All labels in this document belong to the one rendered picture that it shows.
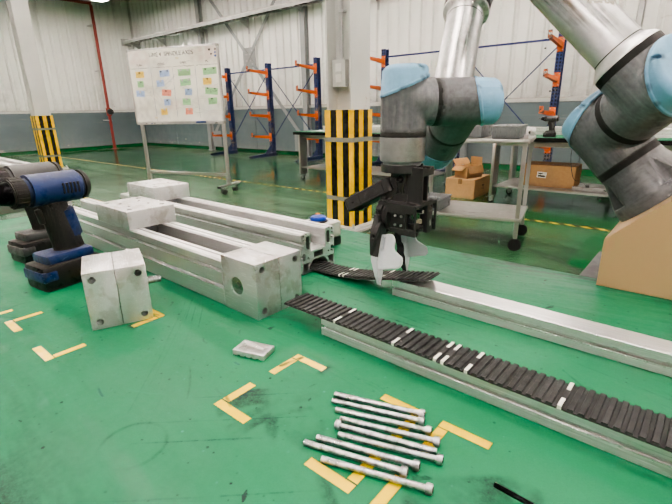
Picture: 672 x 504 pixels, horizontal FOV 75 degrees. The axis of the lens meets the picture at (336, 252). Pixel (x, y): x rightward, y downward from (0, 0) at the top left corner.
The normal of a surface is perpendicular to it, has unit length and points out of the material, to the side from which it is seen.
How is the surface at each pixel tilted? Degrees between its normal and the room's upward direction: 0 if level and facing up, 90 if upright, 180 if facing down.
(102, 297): 90
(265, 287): 90
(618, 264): 90
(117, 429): 0
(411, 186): 90
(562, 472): 0
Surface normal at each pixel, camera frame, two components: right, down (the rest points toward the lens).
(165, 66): -0.34, 0.29
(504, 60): -0.64, 0.25
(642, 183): -0.74, -0.04
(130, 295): 0.47, 0.26
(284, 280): 0.76, 0.18
